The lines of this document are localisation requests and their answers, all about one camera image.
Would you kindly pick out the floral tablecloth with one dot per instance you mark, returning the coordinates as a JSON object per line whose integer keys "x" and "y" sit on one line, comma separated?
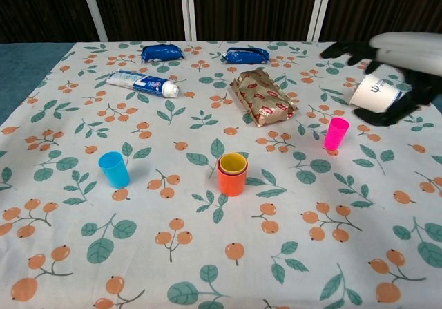
{"x": 207, "y": 226}

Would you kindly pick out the pink plastic cup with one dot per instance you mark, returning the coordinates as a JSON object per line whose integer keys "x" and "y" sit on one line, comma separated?
{"x": 335, "y": 134}

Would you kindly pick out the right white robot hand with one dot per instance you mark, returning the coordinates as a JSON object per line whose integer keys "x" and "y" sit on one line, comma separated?
{"x": 411, "y": 53}

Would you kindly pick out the orange plastic cup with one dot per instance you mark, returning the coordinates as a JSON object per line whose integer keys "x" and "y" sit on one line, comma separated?
{"x": 232, "y": 186}

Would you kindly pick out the light blue plastic cup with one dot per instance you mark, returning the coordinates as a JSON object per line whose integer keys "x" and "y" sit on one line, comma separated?
{"x": 115, "y": 172}

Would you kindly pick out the flat blue snack packet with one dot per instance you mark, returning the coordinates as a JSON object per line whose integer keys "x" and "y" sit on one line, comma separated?
{"x": 245, "y": 56}

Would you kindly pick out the gold foil snack packet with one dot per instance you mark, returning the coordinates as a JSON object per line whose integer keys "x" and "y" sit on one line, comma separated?
{"x": 264, "y": 98}

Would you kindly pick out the yellow plastic cup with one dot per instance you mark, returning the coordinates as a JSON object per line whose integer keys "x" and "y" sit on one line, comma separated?
{"x": 234, "y": 163}

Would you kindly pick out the plump blue snack packet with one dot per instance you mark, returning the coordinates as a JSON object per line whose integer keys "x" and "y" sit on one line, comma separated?
{"x": 162, "y": 53}

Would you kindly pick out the white blue toothpaste tube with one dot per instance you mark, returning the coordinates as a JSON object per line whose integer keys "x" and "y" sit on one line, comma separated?
{"x": 141, "y": 81}

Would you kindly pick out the white paper cup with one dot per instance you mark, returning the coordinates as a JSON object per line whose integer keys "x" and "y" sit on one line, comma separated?
{"x": 369, "y": 94}

